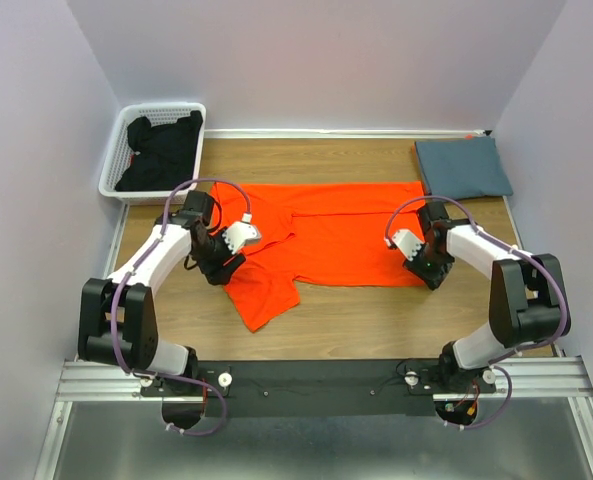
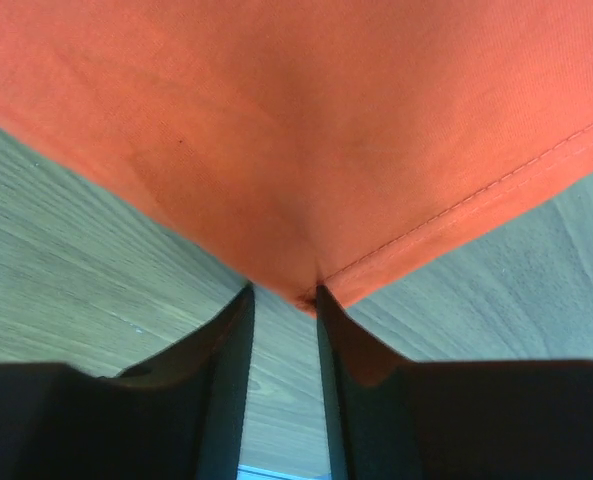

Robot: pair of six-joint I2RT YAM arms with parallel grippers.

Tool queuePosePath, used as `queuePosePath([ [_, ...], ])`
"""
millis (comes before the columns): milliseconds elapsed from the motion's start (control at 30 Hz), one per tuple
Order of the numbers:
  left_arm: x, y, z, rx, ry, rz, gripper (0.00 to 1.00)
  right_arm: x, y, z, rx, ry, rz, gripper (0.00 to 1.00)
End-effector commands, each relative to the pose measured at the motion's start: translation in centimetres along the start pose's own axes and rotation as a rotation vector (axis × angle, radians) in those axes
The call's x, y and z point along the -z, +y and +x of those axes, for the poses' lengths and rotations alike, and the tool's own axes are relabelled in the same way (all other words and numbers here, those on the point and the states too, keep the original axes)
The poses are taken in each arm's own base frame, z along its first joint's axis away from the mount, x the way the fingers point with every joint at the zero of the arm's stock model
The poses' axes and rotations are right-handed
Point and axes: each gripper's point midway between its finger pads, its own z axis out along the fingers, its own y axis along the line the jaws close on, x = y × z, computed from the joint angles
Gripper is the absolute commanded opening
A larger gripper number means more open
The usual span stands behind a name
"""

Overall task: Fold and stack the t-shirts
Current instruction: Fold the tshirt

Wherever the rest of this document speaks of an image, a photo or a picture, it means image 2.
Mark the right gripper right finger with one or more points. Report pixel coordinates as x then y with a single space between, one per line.
389 417

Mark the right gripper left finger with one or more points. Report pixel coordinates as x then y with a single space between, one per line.
176 415

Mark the orange t shirt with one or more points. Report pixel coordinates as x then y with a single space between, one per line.
303 142

